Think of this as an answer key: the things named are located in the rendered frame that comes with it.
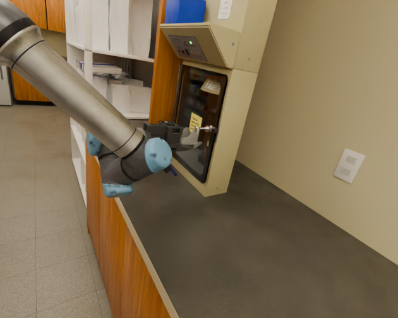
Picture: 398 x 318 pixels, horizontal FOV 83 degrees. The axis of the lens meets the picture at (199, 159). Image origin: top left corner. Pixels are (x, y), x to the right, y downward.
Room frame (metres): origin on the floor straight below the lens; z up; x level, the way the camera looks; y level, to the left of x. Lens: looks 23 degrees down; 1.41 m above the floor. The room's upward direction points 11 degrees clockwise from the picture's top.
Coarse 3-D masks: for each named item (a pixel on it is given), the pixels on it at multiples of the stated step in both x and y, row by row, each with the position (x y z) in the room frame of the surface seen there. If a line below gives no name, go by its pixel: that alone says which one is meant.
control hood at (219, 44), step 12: (168, 24) 0.88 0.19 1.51; (180, 24) 0.81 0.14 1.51; (192, 24) 0.75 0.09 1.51; (204, 24) 0.70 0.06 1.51; (192, 36) 0.78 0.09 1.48; (204, 36) 0.73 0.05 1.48; (216, 36) 0.70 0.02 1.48; (228, 36) 0.72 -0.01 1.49; (204, 48) 0.77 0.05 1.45; (216, 48) 0.72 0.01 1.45; (228, 48) 0.73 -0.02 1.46; (192, 60) 0.90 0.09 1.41; (216, 60) 0.76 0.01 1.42; (228, 60) 0.73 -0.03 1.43
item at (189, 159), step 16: (192, 80) 0.91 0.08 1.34; (208, 80) 0.82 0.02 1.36; (224, 80) 0.75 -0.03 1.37; (192, 96) 0.89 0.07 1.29; (208, 96) 0.81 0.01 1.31; (176, 112) 0.98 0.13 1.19; (208, 112) 0.79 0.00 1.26; (208, 144) 0.76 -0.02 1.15; (192, 160) 0.83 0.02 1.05; (208, 160) 0.75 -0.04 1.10
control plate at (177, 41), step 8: (176, 40) 0.89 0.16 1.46; (184, 40) 0.84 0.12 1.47; (192, 40) 0.80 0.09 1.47; (176, 48) 0.94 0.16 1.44; (184, 48) 0.88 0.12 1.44; (192, 48) 0.83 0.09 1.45; (200, 48) 0.79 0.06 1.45; (184, 56) 0.92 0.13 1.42; (192, 56) 0.87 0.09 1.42; (200, 56) 0.82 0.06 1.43
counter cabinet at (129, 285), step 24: (96, 168) 1.10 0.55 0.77; (96, 192) 1.10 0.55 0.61; (96, 216) 1.10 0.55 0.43; (120, 216) 0.72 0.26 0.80; (96, 240) 1.10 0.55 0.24; (120, 240) 0.70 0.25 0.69; (120, 264) 0.69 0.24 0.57; (144, 264) 0.51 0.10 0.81; (120, 288) 0.68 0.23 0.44; (144, 288) 0.49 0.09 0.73; (120, 312) 0.66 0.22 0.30; (144, 312) 0.47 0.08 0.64
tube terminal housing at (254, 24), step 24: (216, 0) 0.87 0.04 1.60; (240, 0) 0.78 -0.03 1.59; (264, 0) 0.79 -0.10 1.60; (216, 24) 0.86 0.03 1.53; (240, 24) 0.76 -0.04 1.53; (264, 24) 0.80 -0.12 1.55; (240, 48) 0.76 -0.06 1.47; (264, 48) 0.82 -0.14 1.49; (240, 72) 0.77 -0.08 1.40; (240, 96) 0.78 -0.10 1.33; (240, 120) 0.80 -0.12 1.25; (216, 144) 0.75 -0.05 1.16; (216, 168) 0.77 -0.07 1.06; (216, 192) 0.78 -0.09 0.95
